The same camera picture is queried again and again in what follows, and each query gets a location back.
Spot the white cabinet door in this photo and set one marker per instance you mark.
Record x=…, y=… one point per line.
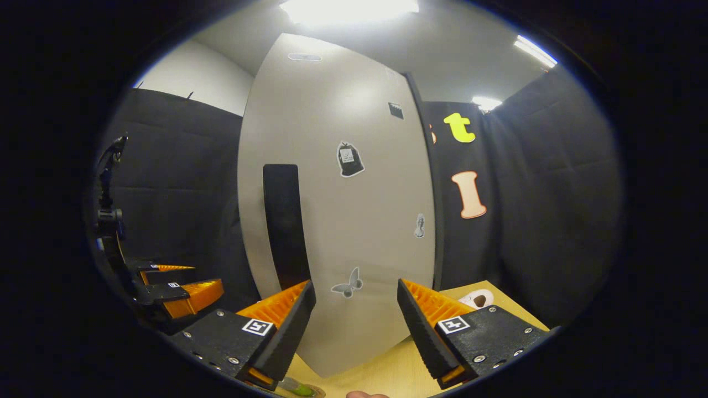
x=354, y=232

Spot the green label plastic bottle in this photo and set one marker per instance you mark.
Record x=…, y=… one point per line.
x=298, y=389

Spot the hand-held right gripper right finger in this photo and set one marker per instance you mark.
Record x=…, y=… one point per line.
x=417, y=331

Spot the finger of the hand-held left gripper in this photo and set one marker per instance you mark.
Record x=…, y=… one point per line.
x=160, y=276
x=160, y=293

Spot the black backdrop cloth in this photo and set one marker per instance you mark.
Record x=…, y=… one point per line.
x=553, y=193

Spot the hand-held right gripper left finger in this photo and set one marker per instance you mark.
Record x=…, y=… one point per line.
x=290, y=331

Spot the grey cabinet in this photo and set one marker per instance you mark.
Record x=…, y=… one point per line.
x=438, y=243

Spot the white plush slipper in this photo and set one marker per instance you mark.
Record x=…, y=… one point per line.
x=470, y=297

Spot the ceiling light panel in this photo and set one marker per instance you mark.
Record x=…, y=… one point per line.
x=348, y=10
x=535, y=51
x=487, y=103

